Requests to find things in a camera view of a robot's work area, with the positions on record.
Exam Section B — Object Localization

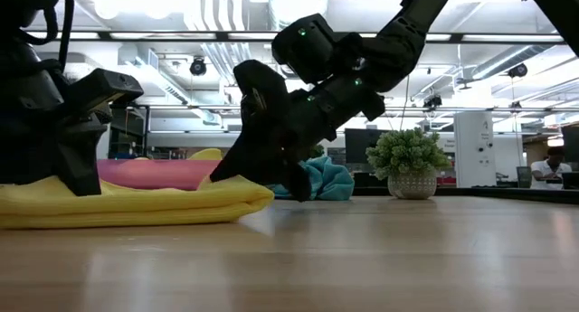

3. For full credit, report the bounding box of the black desk monitor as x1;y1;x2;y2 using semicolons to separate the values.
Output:
344;128;391;165

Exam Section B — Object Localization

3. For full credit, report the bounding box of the pink plastic bin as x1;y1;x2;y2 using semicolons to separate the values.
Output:
96;157;223;192

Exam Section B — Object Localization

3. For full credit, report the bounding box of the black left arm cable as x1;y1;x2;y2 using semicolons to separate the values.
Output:
17;0;76;73

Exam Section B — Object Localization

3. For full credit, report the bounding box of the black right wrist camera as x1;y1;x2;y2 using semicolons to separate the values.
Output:
233;58;291;123

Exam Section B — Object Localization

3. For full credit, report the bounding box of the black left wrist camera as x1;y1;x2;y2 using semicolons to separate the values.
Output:
66;67;145;114

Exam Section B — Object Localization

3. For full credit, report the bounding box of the white pillar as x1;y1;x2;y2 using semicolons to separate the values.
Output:
453;110;495;189

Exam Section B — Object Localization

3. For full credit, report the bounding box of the yellow microfiber towel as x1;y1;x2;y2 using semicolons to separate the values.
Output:
187;147;223;162
0;173;276;231

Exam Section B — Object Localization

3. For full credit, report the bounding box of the blue microfiber towel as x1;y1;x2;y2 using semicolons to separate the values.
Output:
266;156;356;202

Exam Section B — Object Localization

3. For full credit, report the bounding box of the dark metal rack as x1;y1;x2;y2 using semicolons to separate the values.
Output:
108;104;150;159

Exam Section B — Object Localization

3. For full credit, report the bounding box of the person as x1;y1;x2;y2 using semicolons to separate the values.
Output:
529;145;572;190

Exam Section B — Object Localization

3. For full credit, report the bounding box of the dark screen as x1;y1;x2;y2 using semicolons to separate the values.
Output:
560;124;579;164

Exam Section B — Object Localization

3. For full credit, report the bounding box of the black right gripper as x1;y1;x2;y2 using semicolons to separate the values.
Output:
209;75;386;203

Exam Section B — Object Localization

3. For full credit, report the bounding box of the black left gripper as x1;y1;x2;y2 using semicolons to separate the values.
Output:
0;42;113;198

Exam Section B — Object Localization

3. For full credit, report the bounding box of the green artificial plant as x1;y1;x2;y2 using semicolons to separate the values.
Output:
365;127;452;201

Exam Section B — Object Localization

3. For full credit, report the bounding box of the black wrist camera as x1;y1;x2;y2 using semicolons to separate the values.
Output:
233;58;291;123
66;67;145;114

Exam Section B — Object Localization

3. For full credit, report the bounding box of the black ceiling camera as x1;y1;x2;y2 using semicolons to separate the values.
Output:
188;56;208;77
507;62;529;79

